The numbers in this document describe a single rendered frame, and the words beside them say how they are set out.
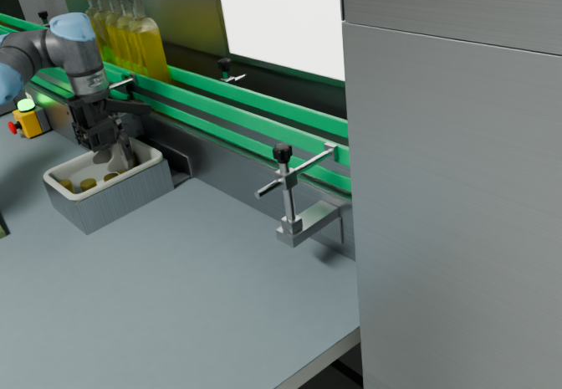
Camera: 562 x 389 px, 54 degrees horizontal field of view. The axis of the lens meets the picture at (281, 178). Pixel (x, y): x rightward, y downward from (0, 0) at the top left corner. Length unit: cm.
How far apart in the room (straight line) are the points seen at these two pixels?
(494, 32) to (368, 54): 13
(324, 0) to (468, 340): 65
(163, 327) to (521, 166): 64
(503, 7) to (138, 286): 78
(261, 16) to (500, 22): 80
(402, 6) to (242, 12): 77
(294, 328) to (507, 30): 58
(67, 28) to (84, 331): 56
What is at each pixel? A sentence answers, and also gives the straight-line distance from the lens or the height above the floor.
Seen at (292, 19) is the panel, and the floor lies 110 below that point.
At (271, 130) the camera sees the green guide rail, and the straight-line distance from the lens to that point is 101.
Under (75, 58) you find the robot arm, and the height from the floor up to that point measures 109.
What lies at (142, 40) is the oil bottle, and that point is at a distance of 134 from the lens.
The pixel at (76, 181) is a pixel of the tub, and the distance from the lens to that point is 134.
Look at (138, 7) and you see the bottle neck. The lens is 134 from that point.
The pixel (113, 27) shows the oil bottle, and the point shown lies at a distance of 144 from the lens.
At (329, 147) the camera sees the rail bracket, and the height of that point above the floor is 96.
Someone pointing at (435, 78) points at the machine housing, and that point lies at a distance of 50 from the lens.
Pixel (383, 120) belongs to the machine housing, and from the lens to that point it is 55.
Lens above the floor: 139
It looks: 31 degrees down
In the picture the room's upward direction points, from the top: 8 degrees counter-clockwise
